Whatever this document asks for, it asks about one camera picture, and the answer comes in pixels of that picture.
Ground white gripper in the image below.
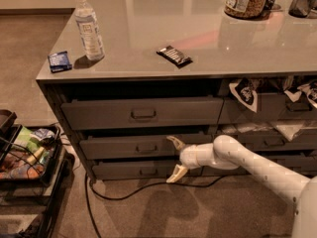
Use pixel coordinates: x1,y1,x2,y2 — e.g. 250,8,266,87
166,136,200,183

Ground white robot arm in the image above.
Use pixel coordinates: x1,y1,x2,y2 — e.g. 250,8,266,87
166,135,317,238

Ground grey drawer cabinet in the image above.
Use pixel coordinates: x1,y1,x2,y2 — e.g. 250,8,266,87
37,0,317,179

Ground clear plastic bags in drawer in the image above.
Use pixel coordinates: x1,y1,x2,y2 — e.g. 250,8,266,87
220,120,317,142

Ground black and white chip bag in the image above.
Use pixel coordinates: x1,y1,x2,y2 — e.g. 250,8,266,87
229,78,258,112

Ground dark chocolate bar wrapper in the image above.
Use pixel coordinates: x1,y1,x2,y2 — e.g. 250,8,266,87
157,46,192,67

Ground blue snack packet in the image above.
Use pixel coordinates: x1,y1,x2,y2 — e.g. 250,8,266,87
48,51,72,73

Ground green snack bag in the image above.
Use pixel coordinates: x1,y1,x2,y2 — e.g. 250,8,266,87
13,127,55,154

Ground large jar of nuts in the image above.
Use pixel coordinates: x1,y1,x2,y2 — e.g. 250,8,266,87
224,0,265,19

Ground clear plastic water bottle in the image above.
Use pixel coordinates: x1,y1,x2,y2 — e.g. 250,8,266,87
74,0,105,61

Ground dark glass pitcher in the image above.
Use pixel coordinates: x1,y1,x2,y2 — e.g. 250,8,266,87
288,0,312,18

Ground black power cable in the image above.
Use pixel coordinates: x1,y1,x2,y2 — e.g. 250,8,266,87
83,172,229,238

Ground black wire rack cart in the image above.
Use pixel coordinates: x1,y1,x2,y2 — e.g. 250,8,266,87
0,109,74,238

